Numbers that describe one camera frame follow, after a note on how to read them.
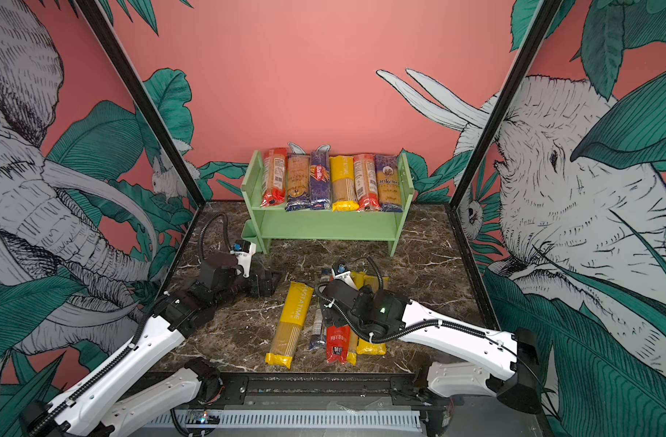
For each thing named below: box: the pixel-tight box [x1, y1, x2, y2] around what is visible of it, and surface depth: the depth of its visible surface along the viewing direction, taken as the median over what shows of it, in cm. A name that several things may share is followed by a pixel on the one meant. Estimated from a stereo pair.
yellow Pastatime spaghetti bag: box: [329, 155, 360, 213], surface depth 85 cm
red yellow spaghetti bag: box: [325, 325, 351, 365], surface depth 78 cm
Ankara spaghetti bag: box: [374, 154, 404, 213], surface depth 87 cm
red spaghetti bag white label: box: [353, 153, 382, 213], surface depth 85 cm
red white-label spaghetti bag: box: [260, 147, 288, 209], surface depth 86 cm
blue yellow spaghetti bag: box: [284, 142, 312, 213], surface depth 86 cm
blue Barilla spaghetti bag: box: [309, 143, 332, 211], surface depth 85 cm
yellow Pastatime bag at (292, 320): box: [264, 281, 314, 370], surface depth 86 cm
